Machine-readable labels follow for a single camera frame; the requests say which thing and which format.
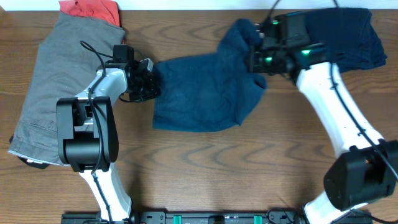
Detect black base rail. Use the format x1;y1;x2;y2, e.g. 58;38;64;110
60;210;374;224

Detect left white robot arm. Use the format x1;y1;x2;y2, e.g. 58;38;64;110
56;44;160;223

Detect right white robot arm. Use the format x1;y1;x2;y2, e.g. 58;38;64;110
246;12;397;223

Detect dark navy folded garment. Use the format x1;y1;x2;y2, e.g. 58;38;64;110
305;7;387;73

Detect blue shorts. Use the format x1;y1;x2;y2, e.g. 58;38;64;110
153;19;267;132

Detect red garment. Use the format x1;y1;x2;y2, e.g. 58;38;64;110
58;0;126;44

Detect grey folded shorts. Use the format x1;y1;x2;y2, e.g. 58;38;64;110
9;13;125;166

